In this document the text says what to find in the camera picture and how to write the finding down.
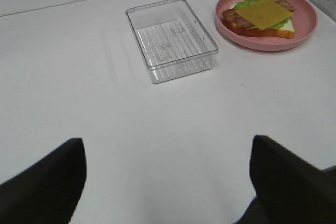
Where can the pink round plate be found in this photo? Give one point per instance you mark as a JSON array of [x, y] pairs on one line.
[[304, 19]]

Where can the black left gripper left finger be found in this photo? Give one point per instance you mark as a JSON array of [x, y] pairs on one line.
[[49, 190]]

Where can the bacon strip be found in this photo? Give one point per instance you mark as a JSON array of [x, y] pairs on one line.
[[285, 4], [230, 15]]

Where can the bread slice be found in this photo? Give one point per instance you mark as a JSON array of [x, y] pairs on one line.
[[286, 30]]

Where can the yellow cheese slice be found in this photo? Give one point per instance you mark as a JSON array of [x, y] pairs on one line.
[[263, 14]]

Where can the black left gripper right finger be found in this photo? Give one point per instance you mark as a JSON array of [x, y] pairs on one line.
[[288, 189]]

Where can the clear left plastic tray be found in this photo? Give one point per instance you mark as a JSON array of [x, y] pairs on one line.
[[172, 40]]

